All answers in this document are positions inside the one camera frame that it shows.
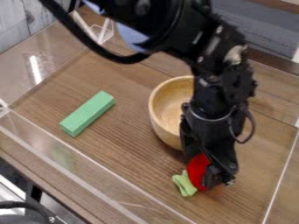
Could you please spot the black table leg bracket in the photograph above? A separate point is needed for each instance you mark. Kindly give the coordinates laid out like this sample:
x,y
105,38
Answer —
x,y
46,203

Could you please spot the clear acrylic tray wall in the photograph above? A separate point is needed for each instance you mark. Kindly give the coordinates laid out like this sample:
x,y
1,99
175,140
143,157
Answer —
x,y
95,193

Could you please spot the clear acrylic corner bracket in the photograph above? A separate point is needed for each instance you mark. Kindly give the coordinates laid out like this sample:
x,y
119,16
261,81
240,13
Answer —
x,y
99,32

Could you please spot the red plush tomato toy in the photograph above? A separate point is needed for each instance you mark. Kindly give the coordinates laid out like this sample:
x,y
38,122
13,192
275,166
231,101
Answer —
x,y
189,181

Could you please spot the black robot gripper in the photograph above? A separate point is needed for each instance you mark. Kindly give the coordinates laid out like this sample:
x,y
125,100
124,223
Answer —
x,y
212,136

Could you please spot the light wooden bowl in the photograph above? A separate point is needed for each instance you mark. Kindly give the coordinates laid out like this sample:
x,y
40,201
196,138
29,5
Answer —
x,y
164,109

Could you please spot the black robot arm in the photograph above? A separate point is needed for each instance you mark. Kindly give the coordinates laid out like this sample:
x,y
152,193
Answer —
x,y
184,29

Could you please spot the green rectangular block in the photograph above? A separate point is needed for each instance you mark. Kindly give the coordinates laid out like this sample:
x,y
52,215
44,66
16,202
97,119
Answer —
x,y
87,113

